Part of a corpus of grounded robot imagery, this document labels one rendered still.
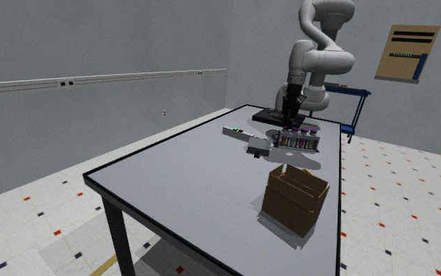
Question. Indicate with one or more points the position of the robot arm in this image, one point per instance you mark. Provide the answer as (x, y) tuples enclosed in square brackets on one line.
[(329, 59)]

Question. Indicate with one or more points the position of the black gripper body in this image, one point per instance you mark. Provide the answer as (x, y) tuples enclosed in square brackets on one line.
[(293, 89)]

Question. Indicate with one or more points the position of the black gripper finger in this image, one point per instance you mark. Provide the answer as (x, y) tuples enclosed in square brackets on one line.
[(294, 108), (286, 112)]

